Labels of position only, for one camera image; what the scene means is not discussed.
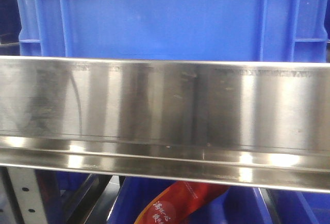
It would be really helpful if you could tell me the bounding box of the stainless steel shelf rail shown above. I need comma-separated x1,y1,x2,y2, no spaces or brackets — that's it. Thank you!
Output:
1,56,329,193

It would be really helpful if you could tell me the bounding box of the red snack bag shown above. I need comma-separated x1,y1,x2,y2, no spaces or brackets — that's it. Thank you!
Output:
135,181,229,223

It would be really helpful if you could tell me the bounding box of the white perforated rack post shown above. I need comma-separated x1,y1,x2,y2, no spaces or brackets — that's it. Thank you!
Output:
1,166,49,223

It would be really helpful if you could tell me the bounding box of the large blue storage bin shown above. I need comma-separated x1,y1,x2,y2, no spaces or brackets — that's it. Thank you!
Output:
18,0,327,62

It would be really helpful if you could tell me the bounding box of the lower blue bin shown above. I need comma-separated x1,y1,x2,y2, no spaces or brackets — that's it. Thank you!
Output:
107,177,329,223

